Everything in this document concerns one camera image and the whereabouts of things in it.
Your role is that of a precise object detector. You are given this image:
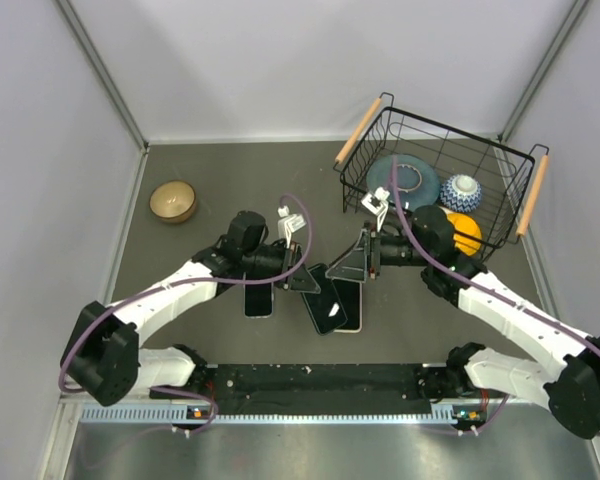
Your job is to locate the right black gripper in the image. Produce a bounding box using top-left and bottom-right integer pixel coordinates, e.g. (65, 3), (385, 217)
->
(327, 221), (432, 283)

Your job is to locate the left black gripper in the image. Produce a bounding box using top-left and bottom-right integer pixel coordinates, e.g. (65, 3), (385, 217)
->
(242, 239), (320, 293)

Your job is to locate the beige phone case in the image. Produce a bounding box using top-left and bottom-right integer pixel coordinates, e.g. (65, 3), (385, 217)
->
(328, 277), (363, 333)

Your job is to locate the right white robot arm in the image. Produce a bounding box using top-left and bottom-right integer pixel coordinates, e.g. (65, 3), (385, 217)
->
(326, 205), (600, 439)

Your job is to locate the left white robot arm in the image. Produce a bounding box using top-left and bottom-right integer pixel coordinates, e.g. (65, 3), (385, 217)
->
(59, 207), (320, 406)

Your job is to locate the blue-grey ceramic plate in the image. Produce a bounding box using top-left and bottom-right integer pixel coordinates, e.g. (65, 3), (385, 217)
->
(366, 154), (441, 212)

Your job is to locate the yellow bowl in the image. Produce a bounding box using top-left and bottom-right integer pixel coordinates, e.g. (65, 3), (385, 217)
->
(447, 212), (482, 256)

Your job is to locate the blue white patterned bowl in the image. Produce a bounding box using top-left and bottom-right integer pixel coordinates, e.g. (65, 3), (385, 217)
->
(439, 174), (482, 213)

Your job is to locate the tan ceramic bowl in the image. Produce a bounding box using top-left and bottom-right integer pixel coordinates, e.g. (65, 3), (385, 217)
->
(149, 180), (197, 224)

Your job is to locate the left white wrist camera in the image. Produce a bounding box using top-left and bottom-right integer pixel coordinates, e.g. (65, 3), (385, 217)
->
(277, 206), (306, 249)

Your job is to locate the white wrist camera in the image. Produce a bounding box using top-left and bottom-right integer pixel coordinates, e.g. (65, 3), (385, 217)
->
(277, 206), (306, 249)
(361, 187), (390, 231)

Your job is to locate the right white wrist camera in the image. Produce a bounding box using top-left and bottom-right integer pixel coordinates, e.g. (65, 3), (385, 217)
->
(361, 187), (390, 231)

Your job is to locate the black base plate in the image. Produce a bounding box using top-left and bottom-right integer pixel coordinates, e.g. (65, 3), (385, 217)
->
(149, 363), (474, 416)

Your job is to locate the black wire basket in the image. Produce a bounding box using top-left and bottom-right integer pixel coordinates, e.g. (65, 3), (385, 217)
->
(334, 98), (541, 260)

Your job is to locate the aluminium rail with cable duct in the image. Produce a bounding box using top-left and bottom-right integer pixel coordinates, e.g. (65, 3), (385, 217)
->
(59, 363), (600, 426)

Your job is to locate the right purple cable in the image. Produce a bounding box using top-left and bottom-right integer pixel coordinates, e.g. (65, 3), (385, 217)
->
(388, 155), (600, 441)

